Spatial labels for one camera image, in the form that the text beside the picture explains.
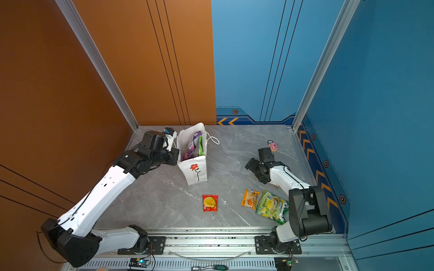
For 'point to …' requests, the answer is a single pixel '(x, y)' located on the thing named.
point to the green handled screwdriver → (218, 267)
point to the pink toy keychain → (272, 145)
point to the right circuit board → (283, 263)
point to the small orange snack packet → (250, 199)
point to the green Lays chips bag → (201, 149)
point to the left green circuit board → (139, 262)
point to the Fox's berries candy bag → (190, 147)
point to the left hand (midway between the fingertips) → (179, 150)
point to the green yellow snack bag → (275, 209)
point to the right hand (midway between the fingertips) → (250, 169)
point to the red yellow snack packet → (210, 202)
